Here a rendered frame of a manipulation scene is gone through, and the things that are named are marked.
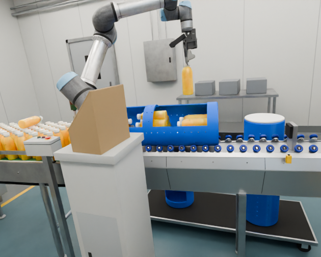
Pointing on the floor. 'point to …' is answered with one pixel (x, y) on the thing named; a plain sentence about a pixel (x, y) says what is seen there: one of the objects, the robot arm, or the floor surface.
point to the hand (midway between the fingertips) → (186, 63)
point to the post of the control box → (58, 205)
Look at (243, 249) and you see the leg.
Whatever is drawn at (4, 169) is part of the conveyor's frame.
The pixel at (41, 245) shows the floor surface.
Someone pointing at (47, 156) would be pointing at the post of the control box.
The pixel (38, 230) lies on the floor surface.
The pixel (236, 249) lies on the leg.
